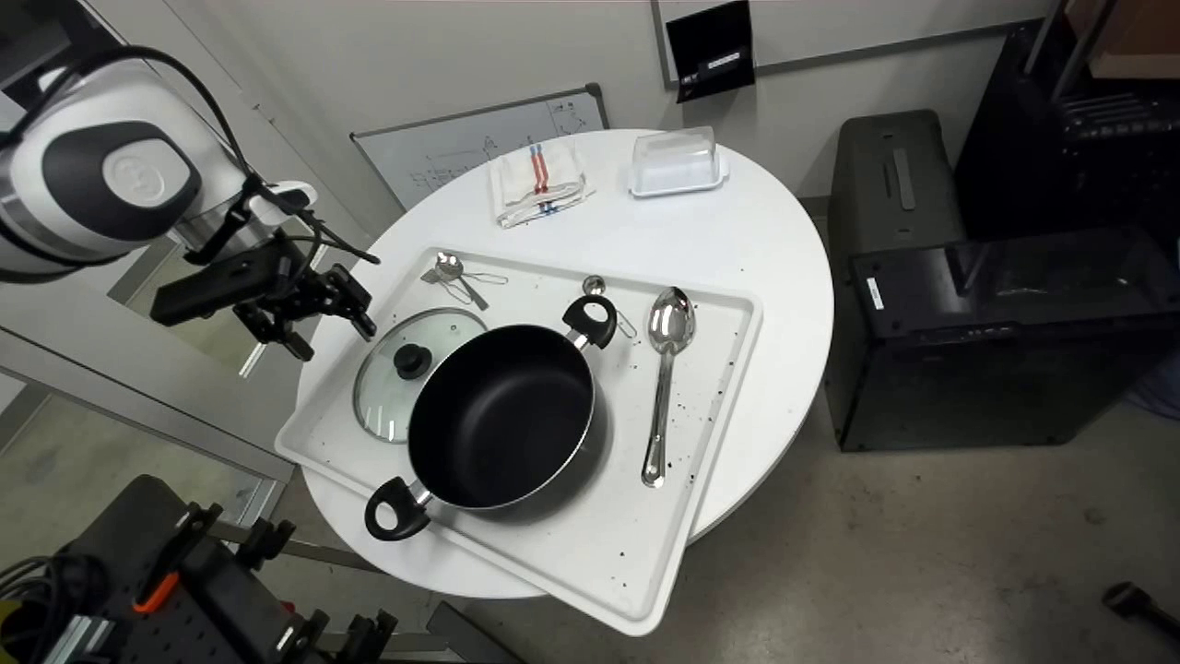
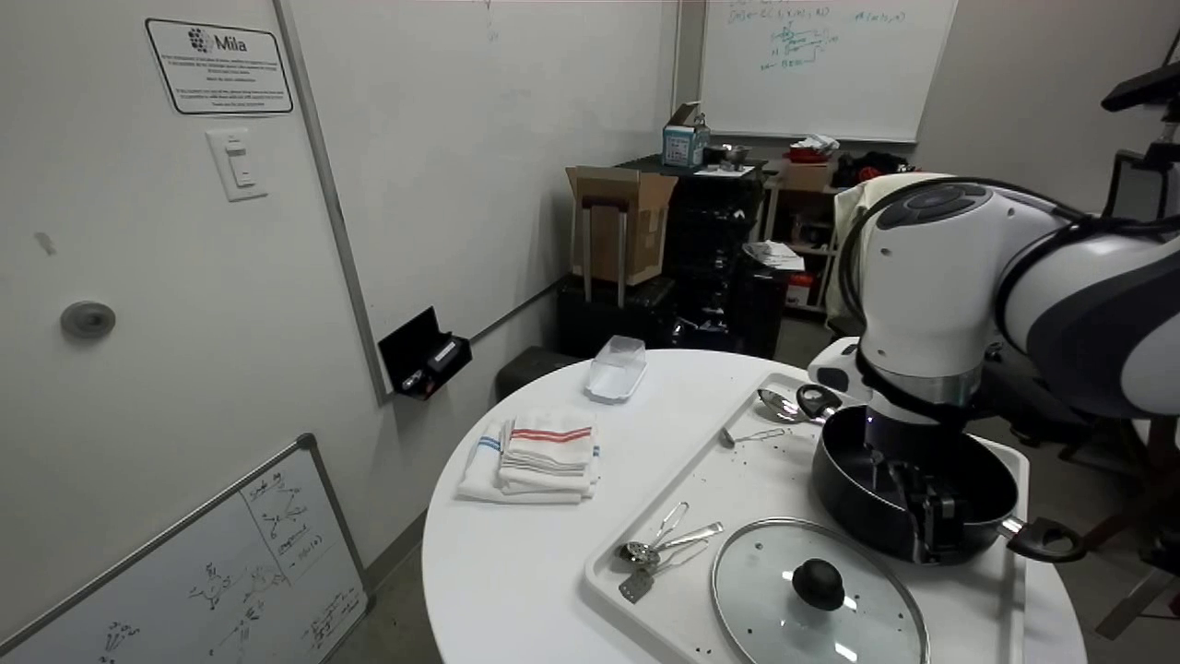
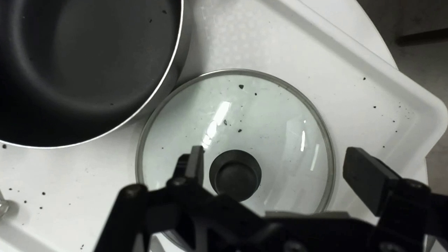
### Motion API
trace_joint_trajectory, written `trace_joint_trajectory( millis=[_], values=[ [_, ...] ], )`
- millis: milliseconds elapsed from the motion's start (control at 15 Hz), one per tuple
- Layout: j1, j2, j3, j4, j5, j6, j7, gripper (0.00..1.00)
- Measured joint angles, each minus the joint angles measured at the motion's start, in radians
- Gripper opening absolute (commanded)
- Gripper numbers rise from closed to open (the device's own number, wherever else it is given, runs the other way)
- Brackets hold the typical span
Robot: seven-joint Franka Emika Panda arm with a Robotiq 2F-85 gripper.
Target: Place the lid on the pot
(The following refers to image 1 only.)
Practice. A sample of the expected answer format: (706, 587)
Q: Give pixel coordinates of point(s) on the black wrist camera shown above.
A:
(223, 284)

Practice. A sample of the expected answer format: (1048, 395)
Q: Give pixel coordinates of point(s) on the large wall whiteboard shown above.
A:
(862, 23)

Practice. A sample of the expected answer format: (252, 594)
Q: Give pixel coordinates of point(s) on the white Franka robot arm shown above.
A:
(77, 186)

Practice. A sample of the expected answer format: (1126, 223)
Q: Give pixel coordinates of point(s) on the brown cardboard box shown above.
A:
(1137, 39)

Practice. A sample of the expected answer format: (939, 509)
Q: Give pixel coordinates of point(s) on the black frying pan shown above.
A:
(491, 418)

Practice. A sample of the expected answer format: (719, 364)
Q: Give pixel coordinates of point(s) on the glass lid with black knob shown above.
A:
(385, 395)

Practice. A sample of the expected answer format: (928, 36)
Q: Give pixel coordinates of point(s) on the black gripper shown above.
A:
(292, 293)

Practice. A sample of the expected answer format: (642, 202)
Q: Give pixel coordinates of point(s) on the small leaning whiteboard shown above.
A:
(444, 154)

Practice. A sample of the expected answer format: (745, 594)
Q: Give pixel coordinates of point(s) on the black clamp equipment cart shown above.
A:
(185, 604)

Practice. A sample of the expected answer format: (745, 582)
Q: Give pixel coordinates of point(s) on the black storage bin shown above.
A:
(892, 186)

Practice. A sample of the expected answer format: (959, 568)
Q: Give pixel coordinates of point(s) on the clear plastic container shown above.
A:
(678, 168)

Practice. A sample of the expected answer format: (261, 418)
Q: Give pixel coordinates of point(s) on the black object on floor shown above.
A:
(1130, 604)

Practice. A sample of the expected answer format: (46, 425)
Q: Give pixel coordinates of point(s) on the black cabinet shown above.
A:
(983, 369)

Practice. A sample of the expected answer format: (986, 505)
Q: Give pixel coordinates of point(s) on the large metal spoon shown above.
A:
(670, 327)

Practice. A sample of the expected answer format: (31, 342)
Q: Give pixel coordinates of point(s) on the white plastic tray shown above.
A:
(593, 540)

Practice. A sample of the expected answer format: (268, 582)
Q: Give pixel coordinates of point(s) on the black shelf unit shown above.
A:
(1056, 161)

